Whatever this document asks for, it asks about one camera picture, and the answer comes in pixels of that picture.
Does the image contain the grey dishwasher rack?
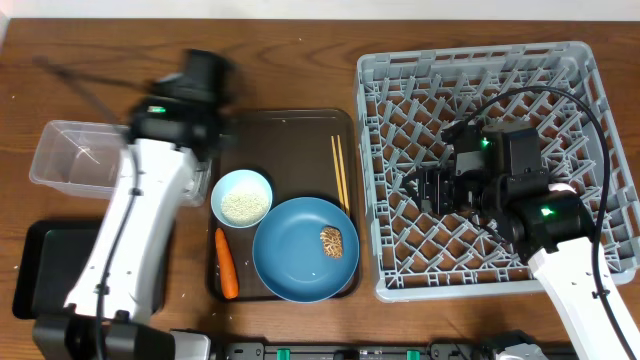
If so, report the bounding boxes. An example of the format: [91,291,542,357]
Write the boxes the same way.
[355,41,639,302]

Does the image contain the wooden chopstick right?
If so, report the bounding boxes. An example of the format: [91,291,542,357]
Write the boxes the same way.
[336,135,351,218]

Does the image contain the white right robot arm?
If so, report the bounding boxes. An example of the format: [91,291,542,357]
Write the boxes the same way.
[402,121,639,359]

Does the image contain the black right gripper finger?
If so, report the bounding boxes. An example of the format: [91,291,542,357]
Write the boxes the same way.
[404,166,433,179]
[401,177,426,209]

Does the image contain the orange carrot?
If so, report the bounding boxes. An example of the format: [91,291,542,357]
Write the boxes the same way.
[214,228,239,299]

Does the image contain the wooden chopstick left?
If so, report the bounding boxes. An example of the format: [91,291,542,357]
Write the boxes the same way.
[331,136,346,213]

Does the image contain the light blue rice bowl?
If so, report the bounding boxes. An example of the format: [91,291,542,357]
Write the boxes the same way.
[210,169,273,228]

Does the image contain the brown serving tray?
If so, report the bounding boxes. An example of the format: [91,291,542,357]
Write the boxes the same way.
[210,109,360,302]

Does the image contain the pink cup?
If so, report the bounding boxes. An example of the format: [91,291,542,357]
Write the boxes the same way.
[548,183,577,197]

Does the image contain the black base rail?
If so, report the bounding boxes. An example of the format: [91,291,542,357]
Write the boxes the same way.
[169,328,581,360]

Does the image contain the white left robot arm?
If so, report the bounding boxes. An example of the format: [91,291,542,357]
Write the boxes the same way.
[32,49,234,359]

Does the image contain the brown shiitake mushroom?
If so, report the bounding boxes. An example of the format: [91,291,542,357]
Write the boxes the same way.
[320,226,343,259]

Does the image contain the clear plastic bin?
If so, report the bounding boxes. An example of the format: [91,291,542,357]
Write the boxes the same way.
[29,120,211,208]

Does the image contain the wooden chopstick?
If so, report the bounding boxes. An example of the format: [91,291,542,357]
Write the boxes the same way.
[331,136,346,213]
[336,135,351,218]

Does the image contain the black plastic bin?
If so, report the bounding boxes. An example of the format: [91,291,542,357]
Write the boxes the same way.
[11,218,171,321]

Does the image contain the large blue plate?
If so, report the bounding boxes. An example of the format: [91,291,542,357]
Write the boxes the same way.
[253,197,360,303]

